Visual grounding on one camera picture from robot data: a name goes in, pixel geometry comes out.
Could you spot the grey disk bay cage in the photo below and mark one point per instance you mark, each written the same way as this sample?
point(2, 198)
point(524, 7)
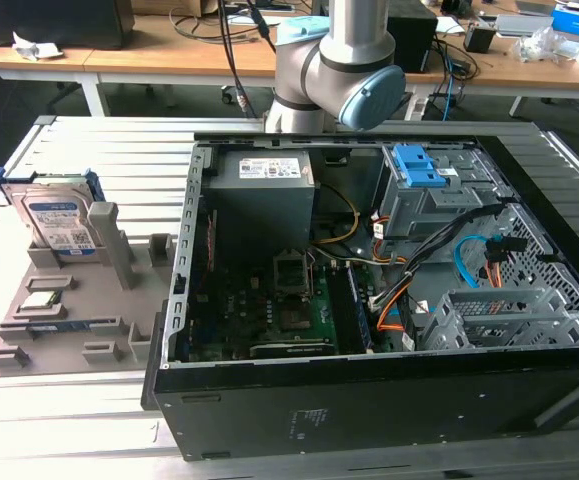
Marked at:
point(419, 210)

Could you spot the black graphics card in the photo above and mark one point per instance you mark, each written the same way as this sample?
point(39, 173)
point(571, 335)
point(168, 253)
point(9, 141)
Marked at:
point(291, 347)

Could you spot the tall black box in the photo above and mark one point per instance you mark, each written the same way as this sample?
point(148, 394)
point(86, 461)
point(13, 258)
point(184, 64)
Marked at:
point(414, 40)

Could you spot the black open PC case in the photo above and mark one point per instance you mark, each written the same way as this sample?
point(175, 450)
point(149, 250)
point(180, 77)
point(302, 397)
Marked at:
point(369, 405)

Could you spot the RAM stick blue label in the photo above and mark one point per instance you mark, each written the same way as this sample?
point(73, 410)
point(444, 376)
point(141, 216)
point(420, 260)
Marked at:
point(59, 326)

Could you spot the crumpled white paper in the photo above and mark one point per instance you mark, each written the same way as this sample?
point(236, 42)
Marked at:
point(36, 47)

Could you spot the blue disk carrier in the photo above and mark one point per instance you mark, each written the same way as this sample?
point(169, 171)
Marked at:
point(411, 156)
point(429, 177)

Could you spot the installed RAM stick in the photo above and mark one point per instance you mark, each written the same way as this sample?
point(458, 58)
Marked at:
point(361, 315)

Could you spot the grey power supply unit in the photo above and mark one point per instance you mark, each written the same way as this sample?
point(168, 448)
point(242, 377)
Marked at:
point(264, 210)

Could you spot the hard disk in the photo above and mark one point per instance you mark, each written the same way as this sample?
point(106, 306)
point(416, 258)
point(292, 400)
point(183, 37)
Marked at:
point(54, 215)

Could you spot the CPU socket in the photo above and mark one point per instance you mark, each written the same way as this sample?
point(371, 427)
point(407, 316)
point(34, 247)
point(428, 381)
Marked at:
point(291, 275)

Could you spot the wooden desk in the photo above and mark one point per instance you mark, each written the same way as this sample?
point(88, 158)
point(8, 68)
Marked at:
point(144, 60)

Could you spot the white power strip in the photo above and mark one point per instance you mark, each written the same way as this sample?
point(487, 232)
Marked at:
point(416, 107)

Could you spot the flat grey device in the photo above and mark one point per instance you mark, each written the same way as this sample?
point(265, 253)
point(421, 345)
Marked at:
point(524, 25)

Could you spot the silver CPU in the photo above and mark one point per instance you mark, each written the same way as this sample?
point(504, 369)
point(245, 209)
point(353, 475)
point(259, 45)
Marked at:
point(41, 299)

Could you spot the green motherboard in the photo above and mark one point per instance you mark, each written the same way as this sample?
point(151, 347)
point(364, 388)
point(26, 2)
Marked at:
point(249, 315)

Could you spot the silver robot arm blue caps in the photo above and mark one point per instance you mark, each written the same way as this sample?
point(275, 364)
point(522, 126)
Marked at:
point(339, 65)

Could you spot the clear plastic bag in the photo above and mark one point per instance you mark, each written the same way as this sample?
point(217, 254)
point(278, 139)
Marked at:
point(549, 45)

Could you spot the grey disk bay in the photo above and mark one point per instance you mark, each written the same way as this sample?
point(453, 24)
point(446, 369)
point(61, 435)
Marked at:
point(499, 320)

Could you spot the grey-brown parts rack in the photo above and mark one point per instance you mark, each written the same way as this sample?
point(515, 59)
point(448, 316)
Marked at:
point(99, 305)

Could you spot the black RAM slot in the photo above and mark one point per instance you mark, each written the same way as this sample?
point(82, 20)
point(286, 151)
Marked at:
point(338, 310)

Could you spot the small black box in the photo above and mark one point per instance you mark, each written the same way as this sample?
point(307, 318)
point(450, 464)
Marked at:
point(479, 40)

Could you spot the large black box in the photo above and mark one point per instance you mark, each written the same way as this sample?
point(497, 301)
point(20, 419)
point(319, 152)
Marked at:
point(54, 22)

